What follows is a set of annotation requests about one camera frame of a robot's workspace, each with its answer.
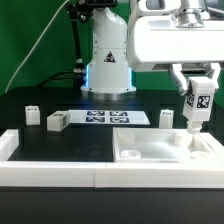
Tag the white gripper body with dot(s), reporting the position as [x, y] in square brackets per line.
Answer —
[154, 40]

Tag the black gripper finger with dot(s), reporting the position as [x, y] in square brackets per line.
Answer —
[175, 73]
[213, 70]

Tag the white square table top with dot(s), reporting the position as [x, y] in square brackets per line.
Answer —
[153, 145]

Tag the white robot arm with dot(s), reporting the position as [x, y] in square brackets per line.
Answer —
[108, 73]

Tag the white tag sheet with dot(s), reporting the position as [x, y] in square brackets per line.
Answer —
[109, 117]

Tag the white U-shaped obstacle fence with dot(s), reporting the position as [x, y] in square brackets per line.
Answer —
[109, 174]

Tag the black camera stand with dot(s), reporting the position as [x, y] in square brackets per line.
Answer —
[77, 33]

